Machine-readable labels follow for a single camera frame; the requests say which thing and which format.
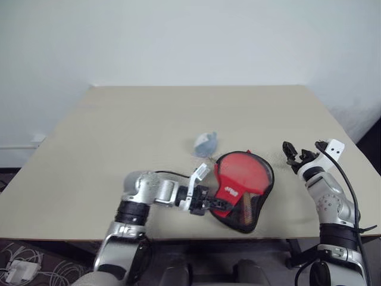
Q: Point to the dark rounded shape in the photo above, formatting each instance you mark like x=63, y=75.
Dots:
x=249, y=272
x=176, y=272

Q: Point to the red table tennis paddle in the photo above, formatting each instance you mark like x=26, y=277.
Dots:
x=241, y=170

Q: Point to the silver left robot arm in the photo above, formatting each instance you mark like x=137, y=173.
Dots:
x=154, y=188

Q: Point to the crumpled blue-grey small bag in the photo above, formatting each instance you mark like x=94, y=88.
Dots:
x=205, y=144

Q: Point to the black mesh red paddle case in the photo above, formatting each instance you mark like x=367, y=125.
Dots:
x=229, y=190

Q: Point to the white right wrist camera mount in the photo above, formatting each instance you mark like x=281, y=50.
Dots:
x=335, y=147

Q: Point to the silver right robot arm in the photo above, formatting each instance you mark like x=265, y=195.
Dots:
x=330, y=205

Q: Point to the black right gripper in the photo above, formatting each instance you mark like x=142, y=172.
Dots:
x=303, y=163

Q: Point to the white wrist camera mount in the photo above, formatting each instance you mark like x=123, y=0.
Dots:
x=335, y=147
x=199, y=173

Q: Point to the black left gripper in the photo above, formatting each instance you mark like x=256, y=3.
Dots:
x=200, y=197

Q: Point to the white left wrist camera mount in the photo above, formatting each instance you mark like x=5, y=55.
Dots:
x=199, y=173

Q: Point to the black table frame leg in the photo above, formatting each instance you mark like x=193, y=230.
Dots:
x=295, y=251

